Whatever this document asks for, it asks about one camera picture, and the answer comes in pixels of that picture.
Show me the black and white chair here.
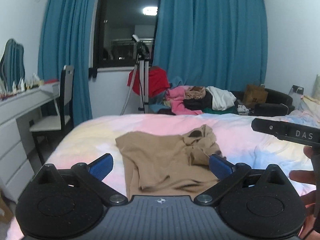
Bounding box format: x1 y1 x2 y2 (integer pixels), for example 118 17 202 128
29 65 74 165

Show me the pastel tie-dye bed sheet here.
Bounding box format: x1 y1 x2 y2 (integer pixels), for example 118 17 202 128
7 94 320 240

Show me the red garment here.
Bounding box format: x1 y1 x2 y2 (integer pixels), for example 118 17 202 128
127 66 170 98

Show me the small tan garment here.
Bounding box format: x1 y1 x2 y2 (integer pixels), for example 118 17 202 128
184 86 206 100

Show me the blue curtain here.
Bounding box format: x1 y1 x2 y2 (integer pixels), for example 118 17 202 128
153 0 268 90
37 0 96 126

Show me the black sofa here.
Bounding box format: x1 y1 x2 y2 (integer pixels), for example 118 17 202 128
231 88 295 117

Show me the white dressing table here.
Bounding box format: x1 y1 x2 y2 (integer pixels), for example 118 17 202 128
1 82 60 202

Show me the black garment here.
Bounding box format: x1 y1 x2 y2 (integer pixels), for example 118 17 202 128
183 90 213 111

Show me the white garment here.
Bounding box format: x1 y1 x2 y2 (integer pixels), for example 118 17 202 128
206 86 236 111

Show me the left blue curtain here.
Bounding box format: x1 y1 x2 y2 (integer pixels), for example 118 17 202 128
37 0 96 126

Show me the wavy black framed mirror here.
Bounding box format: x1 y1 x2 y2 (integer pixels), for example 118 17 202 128
1 38 25 92

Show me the tan printed sweatshirt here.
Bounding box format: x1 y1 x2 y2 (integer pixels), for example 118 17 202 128
116 125 223 199

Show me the right blue curtain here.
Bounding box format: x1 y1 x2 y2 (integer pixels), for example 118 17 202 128
153 0 268 90

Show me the dark window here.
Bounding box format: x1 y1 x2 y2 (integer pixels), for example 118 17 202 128
93 0 160 68

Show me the person's right hand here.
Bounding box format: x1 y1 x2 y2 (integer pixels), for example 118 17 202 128
289 146 320 240

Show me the pink garment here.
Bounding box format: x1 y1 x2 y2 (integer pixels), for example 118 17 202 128
165 86 203 115

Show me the silver tripod with camera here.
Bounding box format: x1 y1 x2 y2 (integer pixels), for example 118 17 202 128
120 34 151 115

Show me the brown paper bag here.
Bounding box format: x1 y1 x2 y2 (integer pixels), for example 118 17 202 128
242 85 268 108

